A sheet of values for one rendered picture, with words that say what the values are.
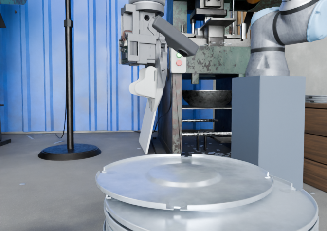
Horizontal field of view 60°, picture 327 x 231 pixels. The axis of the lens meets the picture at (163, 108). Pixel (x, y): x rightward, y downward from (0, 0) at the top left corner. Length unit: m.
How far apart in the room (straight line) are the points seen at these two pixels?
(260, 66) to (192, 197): 0.71
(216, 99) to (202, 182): 1.24
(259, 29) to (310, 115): 0.47
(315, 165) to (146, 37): 0.99
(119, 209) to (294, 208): 0.22
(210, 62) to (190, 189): 1.19
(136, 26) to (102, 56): 2.33
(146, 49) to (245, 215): 0.35
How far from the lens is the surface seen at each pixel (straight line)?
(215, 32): 1.66
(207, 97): 1.65
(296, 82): 1.06
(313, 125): 1.34
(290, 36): 1.01
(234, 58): 1.61
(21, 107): 3.06
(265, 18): 1.07
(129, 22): 0.59
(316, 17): 0.96
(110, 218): 0.37
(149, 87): 0.57
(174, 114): 1.46
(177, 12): 2.01
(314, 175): 1.36
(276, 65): 1.03
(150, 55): 0.57
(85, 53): 2.92
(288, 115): 1.04
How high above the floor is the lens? 0.39
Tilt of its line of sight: 3 degrees down
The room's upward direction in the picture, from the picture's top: straight up
